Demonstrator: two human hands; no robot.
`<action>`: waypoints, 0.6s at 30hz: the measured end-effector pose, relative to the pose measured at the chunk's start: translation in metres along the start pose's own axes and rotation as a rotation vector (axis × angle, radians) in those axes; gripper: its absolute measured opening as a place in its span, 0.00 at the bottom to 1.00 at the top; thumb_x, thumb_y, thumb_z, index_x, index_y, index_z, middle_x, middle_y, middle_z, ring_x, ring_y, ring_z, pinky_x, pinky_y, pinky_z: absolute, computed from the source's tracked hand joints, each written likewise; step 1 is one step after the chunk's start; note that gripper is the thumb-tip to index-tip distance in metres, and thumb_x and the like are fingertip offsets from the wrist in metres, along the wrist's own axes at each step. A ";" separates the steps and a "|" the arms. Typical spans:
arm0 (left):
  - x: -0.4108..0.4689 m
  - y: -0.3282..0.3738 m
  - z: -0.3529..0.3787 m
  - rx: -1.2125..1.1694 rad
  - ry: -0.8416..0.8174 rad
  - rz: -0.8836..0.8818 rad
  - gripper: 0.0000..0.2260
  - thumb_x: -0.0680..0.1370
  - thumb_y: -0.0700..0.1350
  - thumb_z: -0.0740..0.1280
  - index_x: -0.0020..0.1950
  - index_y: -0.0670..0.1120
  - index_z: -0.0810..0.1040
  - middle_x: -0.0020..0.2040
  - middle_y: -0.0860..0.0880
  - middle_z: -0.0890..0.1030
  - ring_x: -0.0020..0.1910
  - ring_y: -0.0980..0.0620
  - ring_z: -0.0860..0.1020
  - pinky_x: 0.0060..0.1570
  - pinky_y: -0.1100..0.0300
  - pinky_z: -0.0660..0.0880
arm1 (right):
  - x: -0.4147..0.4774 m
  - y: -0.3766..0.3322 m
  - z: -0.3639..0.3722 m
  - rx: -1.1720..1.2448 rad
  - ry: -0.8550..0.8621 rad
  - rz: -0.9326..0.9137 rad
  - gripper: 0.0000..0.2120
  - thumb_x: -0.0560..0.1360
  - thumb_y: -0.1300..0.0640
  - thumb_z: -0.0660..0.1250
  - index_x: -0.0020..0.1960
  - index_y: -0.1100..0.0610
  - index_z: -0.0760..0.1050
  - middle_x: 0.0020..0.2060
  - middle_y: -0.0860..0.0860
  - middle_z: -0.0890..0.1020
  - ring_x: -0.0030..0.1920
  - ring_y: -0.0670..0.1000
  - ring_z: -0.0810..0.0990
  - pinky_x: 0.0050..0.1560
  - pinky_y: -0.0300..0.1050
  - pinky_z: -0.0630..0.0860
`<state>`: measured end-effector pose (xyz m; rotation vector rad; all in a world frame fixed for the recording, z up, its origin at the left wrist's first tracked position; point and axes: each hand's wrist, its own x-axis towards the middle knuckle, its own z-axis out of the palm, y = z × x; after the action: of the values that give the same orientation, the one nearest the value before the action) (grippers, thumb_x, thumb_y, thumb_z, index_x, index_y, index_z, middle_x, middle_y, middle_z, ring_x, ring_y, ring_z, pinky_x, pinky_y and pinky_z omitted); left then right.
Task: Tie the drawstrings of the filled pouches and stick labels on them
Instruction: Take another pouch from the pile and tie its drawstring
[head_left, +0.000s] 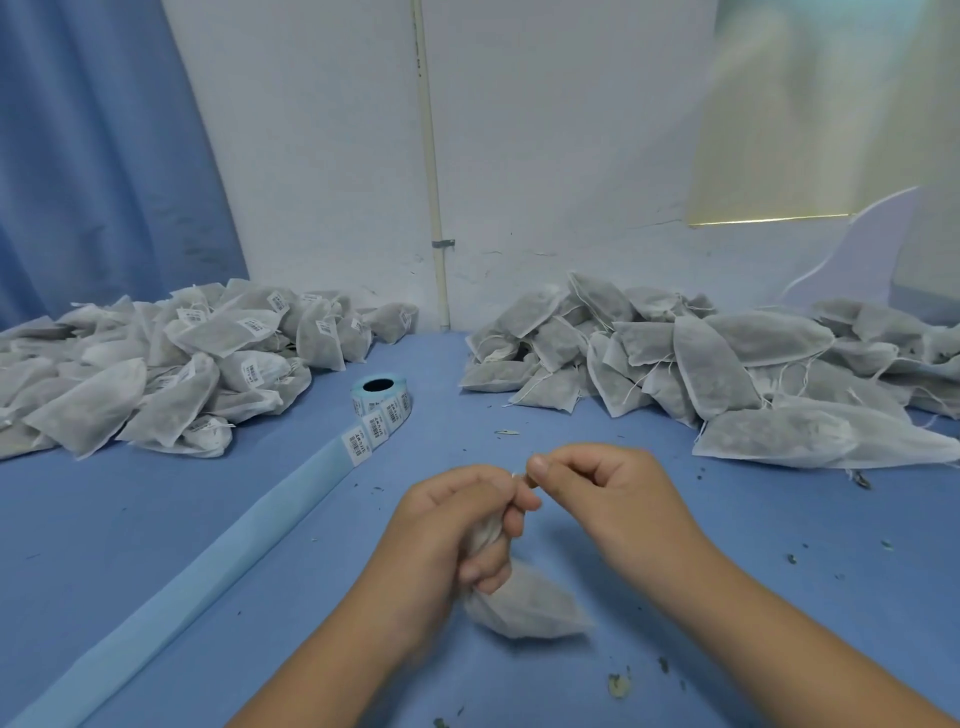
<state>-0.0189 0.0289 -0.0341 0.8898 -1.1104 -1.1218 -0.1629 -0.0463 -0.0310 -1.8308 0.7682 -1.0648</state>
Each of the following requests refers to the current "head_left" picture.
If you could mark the person's left hand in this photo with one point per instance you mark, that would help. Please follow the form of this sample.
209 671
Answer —
435 555

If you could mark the white curved board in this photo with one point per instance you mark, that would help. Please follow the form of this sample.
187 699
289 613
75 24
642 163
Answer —
855 255

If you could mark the white wall pipe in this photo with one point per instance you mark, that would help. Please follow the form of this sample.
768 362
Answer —
432 135

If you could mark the large beige panel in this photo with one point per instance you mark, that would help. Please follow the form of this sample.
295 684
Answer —
938 165

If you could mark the pile of labelled herb bags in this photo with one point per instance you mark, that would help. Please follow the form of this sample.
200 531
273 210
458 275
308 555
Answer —
180 368

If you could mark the pile of unlabelled herb bags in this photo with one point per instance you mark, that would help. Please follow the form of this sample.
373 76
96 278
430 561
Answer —
720 368

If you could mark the blue curtain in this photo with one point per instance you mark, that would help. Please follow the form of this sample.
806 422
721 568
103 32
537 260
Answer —
98 150

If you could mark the blue label roll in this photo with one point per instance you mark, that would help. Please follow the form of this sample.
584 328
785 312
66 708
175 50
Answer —
210 570

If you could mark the dried herb crumb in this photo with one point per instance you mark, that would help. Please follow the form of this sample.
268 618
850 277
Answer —
618 684

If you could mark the white sachet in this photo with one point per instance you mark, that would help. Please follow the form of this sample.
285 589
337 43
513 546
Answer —
525 600

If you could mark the person's right forearm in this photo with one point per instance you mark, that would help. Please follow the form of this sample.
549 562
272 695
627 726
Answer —
803 653

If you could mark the person's right hand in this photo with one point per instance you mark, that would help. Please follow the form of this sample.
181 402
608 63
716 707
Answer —
630 510

